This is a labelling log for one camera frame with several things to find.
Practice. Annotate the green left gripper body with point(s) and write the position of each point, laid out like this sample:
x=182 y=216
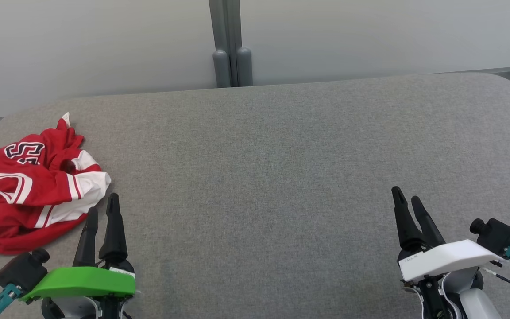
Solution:
x=82 y=281

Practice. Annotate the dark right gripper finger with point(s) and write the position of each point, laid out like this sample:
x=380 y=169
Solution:
x=406 y=226
x=428 y=230

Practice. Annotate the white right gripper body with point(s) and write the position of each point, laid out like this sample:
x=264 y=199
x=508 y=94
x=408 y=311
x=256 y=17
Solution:
x=450 y=259

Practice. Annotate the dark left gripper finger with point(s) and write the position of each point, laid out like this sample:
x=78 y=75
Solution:
x=86 y=243
x=114 y=235

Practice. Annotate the red basketball jersey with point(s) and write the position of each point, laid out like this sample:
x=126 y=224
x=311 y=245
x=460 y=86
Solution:
x=38 y=186

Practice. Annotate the red shorts with white stripes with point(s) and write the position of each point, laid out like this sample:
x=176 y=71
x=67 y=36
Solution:
x=7 y=241

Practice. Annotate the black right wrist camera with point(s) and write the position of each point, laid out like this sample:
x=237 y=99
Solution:
x=498 y=235

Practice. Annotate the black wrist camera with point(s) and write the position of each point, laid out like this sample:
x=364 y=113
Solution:
x=498 y=235
x=20 y=270

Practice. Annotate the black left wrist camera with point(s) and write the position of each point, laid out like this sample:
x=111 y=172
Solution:
x=20 y=270

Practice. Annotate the grey partition post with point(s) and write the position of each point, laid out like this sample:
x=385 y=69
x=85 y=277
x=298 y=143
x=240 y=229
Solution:
x=220 y=44
x=242 y=62

